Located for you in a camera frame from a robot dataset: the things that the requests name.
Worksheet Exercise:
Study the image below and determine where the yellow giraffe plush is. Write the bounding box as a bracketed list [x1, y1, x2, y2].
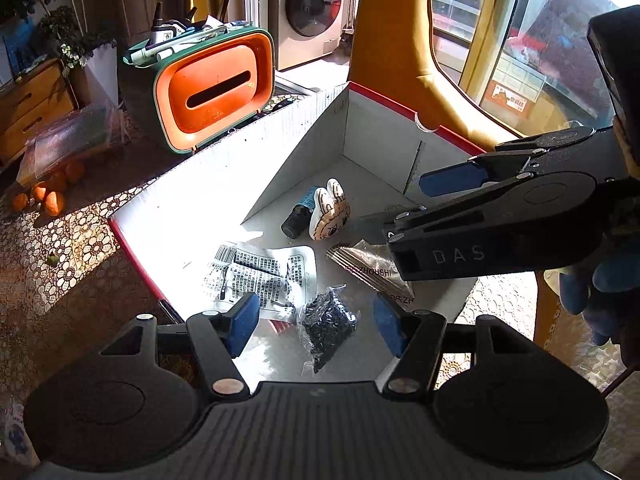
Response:
[347, 0, 567, 352]

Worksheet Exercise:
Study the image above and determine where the tall green potted plant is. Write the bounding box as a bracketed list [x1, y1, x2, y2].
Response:
[0, 0, 117, 69]

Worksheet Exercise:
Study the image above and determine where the clear bag of black seeds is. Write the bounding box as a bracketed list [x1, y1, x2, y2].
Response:
[296, 284, 362, 375]

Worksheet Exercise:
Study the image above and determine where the green orange tissue box organizer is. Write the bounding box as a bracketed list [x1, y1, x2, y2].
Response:
[122, 19, 276, 156]

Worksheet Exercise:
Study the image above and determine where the washing machine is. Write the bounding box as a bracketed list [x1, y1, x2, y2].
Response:
[268, 0, 352, 72]

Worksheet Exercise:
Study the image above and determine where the blue box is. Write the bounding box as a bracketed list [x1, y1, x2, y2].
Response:
[2, 19, 37, 79]

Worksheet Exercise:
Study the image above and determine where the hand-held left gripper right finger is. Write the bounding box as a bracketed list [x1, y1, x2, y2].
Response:
[372, 292, 539, 396]

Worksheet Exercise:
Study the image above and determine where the red cardboard box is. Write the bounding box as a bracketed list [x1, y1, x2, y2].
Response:
[107, 80, 487, 378]

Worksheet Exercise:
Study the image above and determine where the small dark bottle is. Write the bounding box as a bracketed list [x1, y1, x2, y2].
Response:
[280, 186, 323, 240]

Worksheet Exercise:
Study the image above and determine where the cluster of pens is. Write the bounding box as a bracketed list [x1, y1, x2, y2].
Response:
[129, 2, 251, 66]

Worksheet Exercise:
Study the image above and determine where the person's right hand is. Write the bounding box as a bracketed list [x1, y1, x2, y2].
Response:
[558, 240, 640, 362]

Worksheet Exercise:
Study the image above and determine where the white plant pot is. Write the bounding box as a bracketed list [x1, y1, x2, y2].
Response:
[69, 42, 120, 109]

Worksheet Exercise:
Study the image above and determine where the silver foil packet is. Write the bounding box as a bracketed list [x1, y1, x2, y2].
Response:
[326, 239, 417, 306]

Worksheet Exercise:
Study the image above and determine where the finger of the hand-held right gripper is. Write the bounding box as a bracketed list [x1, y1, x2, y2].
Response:
[419, 128, 617, 199]
[381, 176, 532, 244]

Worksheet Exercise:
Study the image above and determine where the wooden television cabinet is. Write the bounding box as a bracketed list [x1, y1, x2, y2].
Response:
[0, 57, 79, 162]

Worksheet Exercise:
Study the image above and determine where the small white plush toy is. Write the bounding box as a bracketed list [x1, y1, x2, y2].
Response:
[309, 178, 352, 242]

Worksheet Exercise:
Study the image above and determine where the white printed packet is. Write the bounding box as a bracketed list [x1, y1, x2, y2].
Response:
[202, 241, 319, 322]

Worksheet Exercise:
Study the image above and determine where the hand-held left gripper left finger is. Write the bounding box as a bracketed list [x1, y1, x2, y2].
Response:
[100, 292, 262, 402]

